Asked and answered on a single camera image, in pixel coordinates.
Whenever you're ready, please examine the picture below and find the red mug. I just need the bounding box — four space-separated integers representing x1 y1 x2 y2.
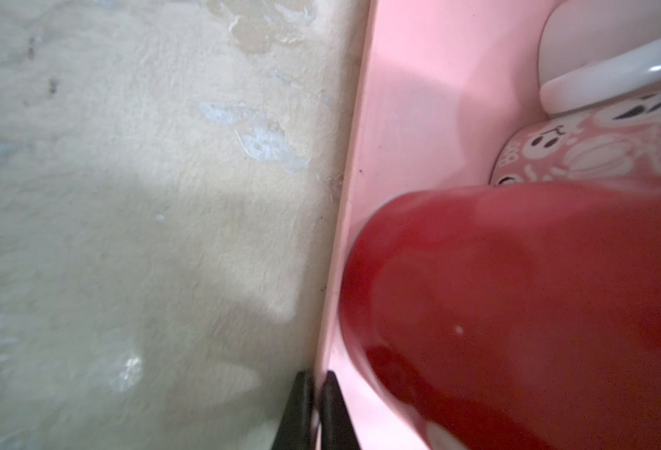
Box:
339 178 661 449

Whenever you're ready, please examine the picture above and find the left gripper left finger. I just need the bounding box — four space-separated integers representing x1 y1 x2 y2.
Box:
270 370 315 450

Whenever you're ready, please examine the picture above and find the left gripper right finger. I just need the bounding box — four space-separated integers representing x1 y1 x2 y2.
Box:
319 370 361 450

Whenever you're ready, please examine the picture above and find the white mug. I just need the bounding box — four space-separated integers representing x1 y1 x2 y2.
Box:
538 1 661 116

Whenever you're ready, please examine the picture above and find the pink plastic tray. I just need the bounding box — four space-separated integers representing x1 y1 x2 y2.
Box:
315 1 557 449

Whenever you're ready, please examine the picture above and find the pink ghost pattern mug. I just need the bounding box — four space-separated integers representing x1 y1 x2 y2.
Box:
489 90 661 186

